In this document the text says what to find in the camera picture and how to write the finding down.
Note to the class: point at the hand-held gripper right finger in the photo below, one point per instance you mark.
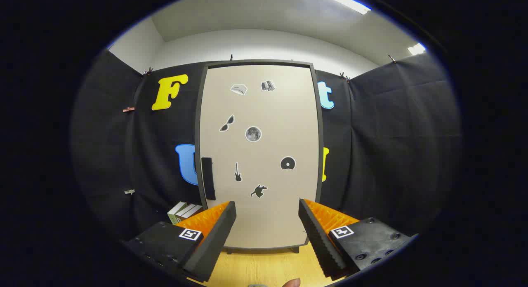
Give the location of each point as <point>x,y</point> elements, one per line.
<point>319,241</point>

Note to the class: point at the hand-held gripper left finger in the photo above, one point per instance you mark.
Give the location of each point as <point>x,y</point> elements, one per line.
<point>214,241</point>

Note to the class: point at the green book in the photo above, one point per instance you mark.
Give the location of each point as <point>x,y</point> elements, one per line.
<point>175,212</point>

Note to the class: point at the black backdrop cloth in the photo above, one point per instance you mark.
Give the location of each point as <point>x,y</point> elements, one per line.
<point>392,134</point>

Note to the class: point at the grey cabinet body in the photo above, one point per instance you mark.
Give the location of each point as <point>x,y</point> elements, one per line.
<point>255,62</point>

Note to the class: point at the small ceiling light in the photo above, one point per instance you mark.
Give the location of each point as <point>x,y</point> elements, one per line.
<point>416,49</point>

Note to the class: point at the long ceiling light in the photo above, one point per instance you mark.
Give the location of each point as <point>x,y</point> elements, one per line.
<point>340,1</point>

